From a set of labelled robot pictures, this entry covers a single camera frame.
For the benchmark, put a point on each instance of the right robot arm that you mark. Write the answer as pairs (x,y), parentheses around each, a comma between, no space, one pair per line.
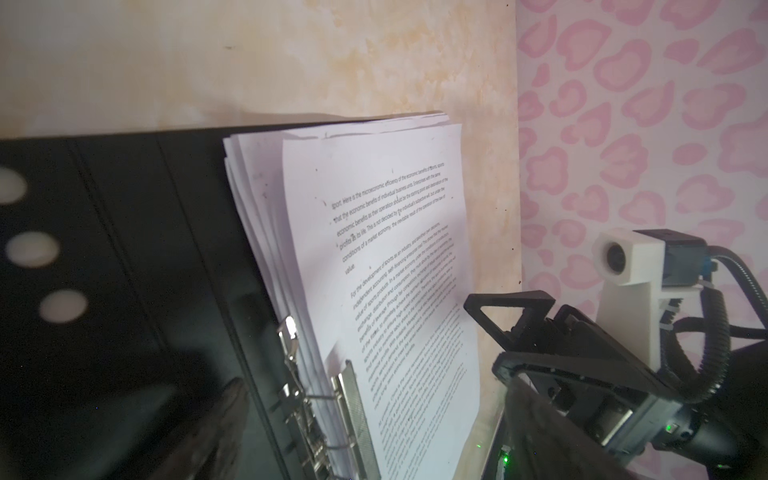
(720,372)

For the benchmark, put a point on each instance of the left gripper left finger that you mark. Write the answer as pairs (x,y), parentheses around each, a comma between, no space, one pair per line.
(208,444)

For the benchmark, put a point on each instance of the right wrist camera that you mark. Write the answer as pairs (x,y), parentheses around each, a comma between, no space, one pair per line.
(642,272)

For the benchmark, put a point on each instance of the metal folder clip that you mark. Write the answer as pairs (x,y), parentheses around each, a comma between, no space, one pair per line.
(326,417)

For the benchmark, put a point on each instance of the printed sheet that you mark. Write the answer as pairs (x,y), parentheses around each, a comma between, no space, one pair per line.
(253,164)
(379,229)

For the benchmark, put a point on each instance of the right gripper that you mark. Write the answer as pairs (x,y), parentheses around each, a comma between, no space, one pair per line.
(532,342)

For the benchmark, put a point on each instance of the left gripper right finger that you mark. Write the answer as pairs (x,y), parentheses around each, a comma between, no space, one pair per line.
(571,426)

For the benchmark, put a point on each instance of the black A4 clip folder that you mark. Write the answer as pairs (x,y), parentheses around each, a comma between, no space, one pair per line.
(130,297)

